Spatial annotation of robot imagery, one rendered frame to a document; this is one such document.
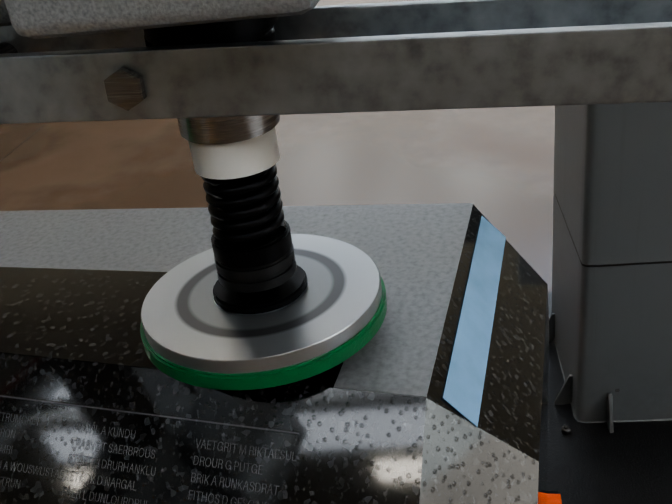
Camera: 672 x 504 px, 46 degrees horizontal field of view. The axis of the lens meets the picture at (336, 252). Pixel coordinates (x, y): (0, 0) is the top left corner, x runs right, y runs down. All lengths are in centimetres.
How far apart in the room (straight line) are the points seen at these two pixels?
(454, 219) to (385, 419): 32
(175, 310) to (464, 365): 25
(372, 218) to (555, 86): 41
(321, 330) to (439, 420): 12
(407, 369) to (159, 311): 22
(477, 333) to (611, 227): 94
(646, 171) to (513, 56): 109
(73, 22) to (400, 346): 37
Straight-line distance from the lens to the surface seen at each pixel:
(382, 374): 66
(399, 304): 74
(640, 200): 164
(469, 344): 72
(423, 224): 88
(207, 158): 62
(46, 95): 62
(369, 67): 54
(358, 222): 90
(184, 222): 97
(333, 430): 65
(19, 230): 107
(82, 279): 90
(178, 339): 66
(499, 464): 68
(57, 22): 54
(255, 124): 60
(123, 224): 101
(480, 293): 79
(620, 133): 158
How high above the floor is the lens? 126
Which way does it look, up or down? 28 degrees down
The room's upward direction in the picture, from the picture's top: 7 degrees counter-clockwise
